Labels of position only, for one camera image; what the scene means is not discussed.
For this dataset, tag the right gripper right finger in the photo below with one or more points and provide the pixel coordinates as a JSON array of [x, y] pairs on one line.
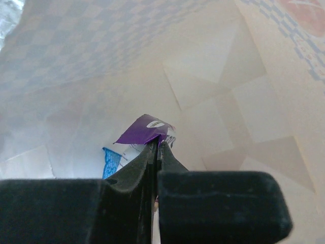
[[219, 206]]

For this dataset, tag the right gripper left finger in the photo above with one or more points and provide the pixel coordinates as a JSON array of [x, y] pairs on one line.
[[118, 209]]

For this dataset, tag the purple berry snack packet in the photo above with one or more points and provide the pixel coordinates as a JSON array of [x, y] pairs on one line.
[[147, 128]]

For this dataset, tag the blue checkered paper bag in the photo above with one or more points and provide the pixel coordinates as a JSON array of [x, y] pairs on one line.
[[242, 82]]

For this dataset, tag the small blue white sachet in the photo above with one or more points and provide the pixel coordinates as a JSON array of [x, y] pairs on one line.
[[115, 161]]

